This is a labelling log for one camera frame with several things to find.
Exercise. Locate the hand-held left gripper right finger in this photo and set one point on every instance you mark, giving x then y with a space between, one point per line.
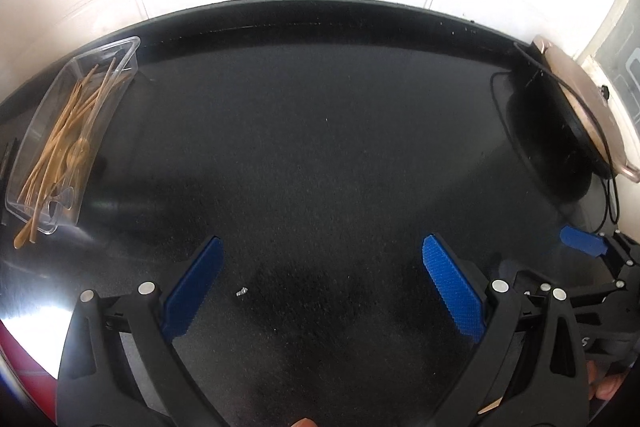
452 287

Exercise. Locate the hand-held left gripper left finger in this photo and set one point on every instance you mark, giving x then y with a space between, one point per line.
192 287

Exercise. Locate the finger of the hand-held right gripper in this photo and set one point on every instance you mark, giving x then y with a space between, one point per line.
600 293
582 242

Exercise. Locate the pile of wooden chopsticks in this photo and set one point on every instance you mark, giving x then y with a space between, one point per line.
62 134

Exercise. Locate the clear plastic container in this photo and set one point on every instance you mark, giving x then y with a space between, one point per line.
120 52

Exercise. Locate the person's right hand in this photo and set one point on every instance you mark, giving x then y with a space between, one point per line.
605 389

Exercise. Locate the person's left hand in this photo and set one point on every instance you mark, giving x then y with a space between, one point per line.
305 423

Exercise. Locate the small grey paper scrap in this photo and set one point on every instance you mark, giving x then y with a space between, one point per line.
242 292

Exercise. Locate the light wooden stick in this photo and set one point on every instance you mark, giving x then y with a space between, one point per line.
490 407

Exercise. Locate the round black and copper device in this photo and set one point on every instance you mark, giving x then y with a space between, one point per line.
575 87

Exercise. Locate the translucent plastic storage box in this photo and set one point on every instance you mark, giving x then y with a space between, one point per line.
627 52

